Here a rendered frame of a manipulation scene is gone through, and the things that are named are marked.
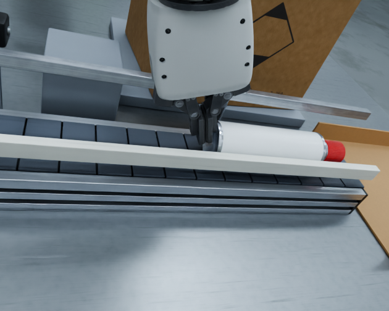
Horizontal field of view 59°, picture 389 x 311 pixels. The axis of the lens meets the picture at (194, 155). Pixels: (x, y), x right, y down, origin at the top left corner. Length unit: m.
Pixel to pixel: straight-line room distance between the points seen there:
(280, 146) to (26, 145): 0.29
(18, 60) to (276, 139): 0.30
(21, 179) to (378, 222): 0.50
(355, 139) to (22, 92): 0.61
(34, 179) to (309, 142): 0.33
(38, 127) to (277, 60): 0.39
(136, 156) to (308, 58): 0.39
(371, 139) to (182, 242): 0.51
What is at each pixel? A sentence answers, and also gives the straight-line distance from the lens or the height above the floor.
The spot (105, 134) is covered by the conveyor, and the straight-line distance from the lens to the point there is 0.43.
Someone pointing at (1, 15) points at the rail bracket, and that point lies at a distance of 0.45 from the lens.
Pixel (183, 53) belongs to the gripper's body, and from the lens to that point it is 0.33.
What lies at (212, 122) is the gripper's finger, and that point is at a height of 0.94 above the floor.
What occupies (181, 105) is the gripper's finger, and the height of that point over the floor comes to 0.96.
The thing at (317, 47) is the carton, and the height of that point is 0.98.
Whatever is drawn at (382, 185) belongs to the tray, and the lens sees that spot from 0.70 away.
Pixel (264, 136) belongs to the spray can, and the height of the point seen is 0.93.
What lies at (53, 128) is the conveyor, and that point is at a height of 0.88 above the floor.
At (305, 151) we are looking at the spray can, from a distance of 0.48.
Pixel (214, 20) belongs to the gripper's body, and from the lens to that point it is 0.32.
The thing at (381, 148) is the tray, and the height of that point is 0.83.
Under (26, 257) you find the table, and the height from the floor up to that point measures 0.83.
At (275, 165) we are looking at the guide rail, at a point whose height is 0.91.
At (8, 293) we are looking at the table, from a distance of 0.36.
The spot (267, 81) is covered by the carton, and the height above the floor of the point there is 0.91.
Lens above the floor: 1.16
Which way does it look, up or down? 39 degrees down
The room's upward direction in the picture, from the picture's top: 23 degrees clockwise
